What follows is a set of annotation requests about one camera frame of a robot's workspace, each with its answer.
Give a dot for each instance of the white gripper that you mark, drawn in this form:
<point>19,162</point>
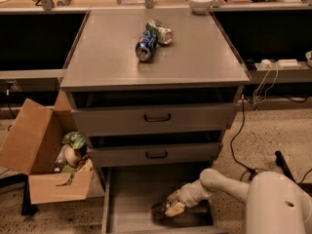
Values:
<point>187,194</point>

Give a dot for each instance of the orange crushed soda can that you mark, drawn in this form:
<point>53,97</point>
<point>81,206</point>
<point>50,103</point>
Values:
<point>158,211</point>

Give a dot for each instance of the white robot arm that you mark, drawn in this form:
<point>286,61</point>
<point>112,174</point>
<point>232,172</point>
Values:
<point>274,203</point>

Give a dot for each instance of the bottom open grey drawer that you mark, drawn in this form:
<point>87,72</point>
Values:
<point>132,191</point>

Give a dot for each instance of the middle grey drawer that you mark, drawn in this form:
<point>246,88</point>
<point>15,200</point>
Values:
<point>154,154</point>

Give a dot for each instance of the top grey drawer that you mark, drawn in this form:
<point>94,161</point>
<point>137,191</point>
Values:
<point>161,119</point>

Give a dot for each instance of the grey drawer cabinet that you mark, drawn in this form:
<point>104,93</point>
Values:
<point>198,67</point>

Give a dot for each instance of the blue Pepsi can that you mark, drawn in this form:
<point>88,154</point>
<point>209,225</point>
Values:
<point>146,45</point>

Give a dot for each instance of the green soda can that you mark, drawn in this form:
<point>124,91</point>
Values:
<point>164,33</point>

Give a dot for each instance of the black chair leg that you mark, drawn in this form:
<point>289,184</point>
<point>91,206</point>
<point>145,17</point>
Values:
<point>281,162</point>

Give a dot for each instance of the brown cardboard box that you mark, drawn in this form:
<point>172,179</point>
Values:
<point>32,146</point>

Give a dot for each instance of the white power strip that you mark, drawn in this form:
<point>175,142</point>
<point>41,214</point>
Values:
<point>286,64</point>

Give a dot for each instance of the white bowl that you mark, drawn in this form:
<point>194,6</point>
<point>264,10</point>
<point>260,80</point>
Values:
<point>199,6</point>

